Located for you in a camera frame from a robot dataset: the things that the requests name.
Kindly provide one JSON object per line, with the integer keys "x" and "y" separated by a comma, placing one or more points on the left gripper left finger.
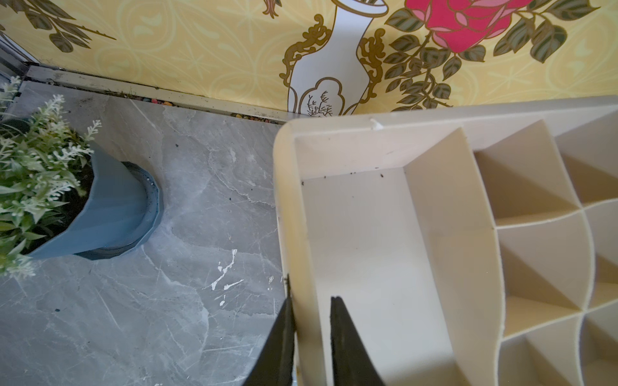
{"x": 275, "y": 364}

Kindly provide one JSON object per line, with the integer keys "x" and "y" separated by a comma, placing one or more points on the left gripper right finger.
{"x": 351, "y": 363}

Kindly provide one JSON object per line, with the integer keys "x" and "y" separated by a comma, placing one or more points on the beige drawer organizer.
{"x": 470, "y": 245}

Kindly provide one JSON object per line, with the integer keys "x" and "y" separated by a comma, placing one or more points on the potted green plant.
{"x": 62, "y": 194}

